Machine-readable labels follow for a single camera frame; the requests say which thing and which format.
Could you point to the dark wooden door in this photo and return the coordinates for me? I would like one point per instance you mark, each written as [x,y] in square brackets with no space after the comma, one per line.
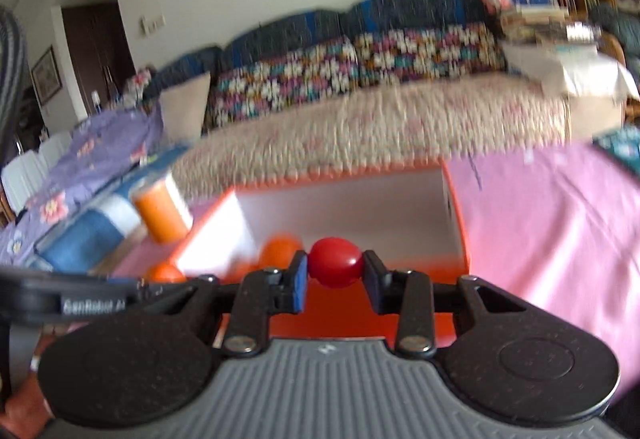
[95,54]

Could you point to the pink tablecloth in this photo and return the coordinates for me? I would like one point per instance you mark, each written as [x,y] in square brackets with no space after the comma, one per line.
[540,229]

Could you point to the orange white cup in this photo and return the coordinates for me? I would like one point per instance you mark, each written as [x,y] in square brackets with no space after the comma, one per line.
[162,211]

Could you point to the white bottle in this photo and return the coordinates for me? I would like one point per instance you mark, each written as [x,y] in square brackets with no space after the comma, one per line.
[96,103]

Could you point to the grey blue cushion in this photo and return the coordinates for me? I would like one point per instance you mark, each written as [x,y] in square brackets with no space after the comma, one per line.
[620,26]

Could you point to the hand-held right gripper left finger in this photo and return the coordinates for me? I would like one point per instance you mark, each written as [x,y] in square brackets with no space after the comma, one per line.
[298,281]

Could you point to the red tomato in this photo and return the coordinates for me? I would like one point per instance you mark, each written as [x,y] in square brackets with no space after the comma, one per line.
[335,264]

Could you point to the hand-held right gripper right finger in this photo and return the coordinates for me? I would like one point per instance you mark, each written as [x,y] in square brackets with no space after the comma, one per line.
[372,281]

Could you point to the teal book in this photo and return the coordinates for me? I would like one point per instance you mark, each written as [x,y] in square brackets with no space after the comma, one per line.
[620,146]

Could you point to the group of small oranges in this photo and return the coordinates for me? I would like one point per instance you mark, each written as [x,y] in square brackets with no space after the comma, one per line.
[280,251]

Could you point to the floral cushion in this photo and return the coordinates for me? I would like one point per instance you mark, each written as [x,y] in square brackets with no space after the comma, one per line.
[280,84]
[430,51]

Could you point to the stack of books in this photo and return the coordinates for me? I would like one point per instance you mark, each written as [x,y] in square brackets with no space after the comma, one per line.
[530,4]

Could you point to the white covered side table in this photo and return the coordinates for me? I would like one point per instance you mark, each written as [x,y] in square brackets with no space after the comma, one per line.
[575,74]

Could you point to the small framed picture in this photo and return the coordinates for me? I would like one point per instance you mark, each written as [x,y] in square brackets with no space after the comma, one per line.
[46,76]

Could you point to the orange cardboard box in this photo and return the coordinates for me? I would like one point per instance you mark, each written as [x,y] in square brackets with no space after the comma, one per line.
[350,214]

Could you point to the beige pillow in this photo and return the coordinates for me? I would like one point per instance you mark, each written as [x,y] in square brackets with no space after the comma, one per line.
[185,109]

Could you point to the blue sofa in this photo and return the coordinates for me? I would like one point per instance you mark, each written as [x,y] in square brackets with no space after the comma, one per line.
[415,4]

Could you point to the white chair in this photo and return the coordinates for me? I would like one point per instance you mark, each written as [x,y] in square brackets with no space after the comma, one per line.
[25,179]

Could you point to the wall switch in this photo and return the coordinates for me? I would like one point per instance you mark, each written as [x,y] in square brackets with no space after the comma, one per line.
[152,24]

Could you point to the person's left hand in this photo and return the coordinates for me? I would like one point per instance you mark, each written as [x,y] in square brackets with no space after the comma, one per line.
[22,416]

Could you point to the purple floral sheet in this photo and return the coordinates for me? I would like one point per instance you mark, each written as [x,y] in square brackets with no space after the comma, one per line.
[100,144]

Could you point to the blue white striped cloth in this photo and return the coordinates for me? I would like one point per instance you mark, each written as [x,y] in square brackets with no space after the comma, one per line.
[75,244]

